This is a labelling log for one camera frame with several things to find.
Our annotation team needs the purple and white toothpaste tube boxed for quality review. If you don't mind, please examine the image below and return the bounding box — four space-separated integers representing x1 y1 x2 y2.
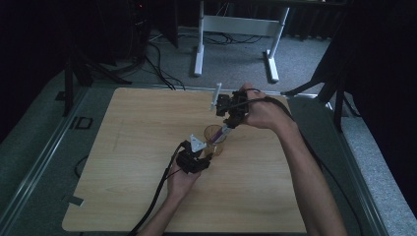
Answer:
208 125 234 146

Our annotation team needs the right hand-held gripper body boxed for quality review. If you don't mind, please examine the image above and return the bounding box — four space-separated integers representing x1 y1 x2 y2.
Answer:
209 83 250 122

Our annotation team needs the white metal desk frame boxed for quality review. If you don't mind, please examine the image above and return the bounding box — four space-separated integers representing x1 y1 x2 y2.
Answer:
193 0 291 84

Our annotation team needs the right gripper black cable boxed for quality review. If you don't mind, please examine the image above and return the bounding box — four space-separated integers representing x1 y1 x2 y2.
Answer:
243 88 298 123

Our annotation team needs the black metal stand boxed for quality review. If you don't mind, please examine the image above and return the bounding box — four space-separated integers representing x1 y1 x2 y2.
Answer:
62 48 133 118
280 42 362 133

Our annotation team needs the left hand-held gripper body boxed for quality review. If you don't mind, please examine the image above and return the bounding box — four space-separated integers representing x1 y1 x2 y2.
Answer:
175 133 210 175

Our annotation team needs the grey tape strip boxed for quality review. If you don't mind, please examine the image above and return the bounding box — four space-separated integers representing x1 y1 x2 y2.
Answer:
62 194 86 207

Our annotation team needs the long black floor cable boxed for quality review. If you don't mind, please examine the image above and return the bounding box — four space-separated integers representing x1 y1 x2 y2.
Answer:
301 131 365 236

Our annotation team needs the person's left hand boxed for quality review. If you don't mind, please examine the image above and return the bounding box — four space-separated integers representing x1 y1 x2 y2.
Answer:
165 162 204 202

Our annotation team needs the bundle of black floor cables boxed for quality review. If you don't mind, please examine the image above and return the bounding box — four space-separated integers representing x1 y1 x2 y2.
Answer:
144 41 187 91

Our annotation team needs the person's right hand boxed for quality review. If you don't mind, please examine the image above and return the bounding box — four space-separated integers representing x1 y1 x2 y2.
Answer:
240 83 295 133

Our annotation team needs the silver floor rail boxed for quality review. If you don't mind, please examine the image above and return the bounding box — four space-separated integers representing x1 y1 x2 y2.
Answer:
326 101 391 236
0 88 90 227

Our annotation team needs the clear glass cup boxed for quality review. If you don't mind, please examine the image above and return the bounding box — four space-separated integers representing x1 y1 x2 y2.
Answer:
203 124 228 159

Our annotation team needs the dark equipment rack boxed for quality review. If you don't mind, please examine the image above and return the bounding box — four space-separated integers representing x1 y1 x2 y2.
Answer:
126 0 152 65

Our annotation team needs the black cable loop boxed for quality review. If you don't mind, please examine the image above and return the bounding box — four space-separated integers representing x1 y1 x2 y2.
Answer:
74 154 90 180

